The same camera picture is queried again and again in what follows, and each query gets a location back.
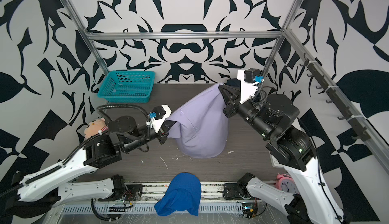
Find teal plastic basket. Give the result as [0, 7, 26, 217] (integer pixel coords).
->
[98, 71, 155, 103]

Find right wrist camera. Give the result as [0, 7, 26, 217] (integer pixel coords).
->
[237, 68, 264, 104]

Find dark blue denim skirt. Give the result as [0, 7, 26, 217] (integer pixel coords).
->
[225, 78, 241, 88]

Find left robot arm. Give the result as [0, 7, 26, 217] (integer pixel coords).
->
[1, 115, 176, 219]

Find aluminium frame crossbar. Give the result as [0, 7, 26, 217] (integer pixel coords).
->
[86, 31, 282, 41]

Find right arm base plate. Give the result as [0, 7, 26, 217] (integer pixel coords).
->
[223, 183, 246, 200]

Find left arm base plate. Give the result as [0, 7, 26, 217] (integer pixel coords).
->
[103, 184, 144, 202]

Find grey wall hook rack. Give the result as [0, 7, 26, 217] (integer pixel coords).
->
[301, 53, 371, 142]

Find blue cloth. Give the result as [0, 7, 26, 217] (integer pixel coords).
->
[155, 172, 202, 216]

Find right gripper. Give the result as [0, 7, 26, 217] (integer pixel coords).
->
[224, 81, 278, 140]

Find small green circuit board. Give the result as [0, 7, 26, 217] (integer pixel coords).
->
[242, 203, 258, 219]

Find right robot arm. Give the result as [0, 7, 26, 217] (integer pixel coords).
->
[218, 85, 352, 224]

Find pink plush toy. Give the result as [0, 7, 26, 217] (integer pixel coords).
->
[84, 118, 108, 139]

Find lavender grey skirt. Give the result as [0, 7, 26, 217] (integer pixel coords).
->
[168, 84, 229, 159]

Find pink alarm clock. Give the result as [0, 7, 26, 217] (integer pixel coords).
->
[275, 174, 300, 194]

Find black corrugated cable conduit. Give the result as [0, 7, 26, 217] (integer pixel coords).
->
[0, 103, 151, 222]

